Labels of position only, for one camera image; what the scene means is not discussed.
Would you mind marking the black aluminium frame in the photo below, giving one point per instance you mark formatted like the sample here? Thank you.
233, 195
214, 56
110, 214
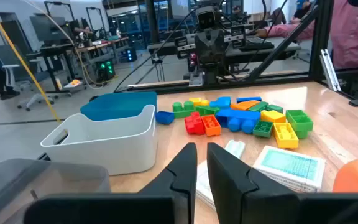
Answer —
322, 37

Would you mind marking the yellow-orange toy block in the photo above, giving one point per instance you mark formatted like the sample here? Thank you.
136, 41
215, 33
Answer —
285, 137

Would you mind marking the blue plastic bin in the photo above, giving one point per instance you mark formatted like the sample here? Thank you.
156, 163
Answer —
117, 105

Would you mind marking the small blue toy block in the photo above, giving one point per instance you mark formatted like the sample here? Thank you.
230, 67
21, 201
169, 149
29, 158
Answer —
165, 118

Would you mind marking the dark green toy block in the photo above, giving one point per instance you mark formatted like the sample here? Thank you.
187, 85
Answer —
263, 129

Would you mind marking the dark computer monitor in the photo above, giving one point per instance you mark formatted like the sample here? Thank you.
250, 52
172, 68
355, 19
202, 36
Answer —
48, 29

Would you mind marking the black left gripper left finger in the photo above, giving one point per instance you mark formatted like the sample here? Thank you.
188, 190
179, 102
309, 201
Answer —
179, 174

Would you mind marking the silver metal bracket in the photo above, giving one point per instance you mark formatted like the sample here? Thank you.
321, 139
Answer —
329, 71

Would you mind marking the large green toy block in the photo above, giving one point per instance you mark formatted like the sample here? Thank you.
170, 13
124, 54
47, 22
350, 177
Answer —
300, 121

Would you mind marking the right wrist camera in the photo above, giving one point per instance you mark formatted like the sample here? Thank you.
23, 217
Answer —
206, 18

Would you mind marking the computer tower blue lights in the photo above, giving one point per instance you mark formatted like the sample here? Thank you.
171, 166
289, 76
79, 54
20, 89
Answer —
130, 54

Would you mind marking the black standing desk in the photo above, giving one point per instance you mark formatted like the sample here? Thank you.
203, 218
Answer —
54, 49

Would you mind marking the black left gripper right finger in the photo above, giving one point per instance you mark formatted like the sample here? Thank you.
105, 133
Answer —
228, 186

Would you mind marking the computer tower green lights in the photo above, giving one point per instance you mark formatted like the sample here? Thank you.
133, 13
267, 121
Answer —
104, 71

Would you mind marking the teal-backed card deck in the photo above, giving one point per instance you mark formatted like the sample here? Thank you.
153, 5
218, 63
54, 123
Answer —
291, 165

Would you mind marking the yellow toy block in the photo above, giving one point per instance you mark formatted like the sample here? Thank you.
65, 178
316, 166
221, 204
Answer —
197, 101
272, 116

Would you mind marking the grey office chair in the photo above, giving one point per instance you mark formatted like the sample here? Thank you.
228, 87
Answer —
14, 56

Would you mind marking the large blue toy block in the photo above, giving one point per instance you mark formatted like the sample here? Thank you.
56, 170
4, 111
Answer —
238, 115

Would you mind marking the dark grey plastic bin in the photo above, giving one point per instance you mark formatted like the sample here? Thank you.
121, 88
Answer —
57, 177

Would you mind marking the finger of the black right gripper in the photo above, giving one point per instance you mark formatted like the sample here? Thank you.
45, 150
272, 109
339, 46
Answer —
238, 35
185, 46

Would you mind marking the white plastic bin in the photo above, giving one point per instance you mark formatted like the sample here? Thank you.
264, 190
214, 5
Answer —
110, 149

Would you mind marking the red toy block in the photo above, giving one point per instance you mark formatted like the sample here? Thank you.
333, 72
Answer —
194, 124

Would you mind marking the long green toy block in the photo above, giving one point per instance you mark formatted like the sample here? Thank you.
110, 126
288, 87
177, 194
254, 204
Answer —
258, 107

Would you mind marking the thin blue toy block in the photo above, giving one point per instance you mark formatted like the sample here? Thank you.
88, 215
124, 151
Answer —
249, 99

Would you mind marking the wooden desk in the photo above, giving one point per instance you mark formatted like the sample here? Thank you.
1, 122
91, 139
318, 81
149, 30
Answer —
104, 43

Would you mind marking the black pillar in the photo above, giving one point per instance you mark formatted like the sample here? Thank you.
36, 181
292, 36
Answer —
151, 18

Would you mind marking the orange foam die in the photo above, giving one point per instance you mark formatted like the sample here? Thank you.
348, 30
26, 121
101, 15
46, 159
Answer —
353, 177

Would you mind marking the orange wedge toy block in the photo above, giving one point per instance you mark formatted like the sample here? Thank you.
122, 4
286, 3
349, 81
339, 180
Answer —
244, 105

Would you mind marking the small green toy block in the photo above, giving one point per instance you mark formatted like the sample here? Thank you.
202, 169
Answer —
274, 109

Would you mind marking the green round-stud toy block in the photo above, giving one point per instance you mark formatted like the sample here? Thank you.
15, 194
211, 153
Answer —
183, 111

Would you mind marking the black workbench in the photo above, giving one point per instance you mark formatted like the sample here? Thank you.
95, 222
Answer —
166, 48

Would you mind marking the light teal studded plate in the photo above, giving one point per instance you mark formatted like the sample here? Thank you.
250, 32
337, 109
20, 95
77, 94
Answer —
235, 148

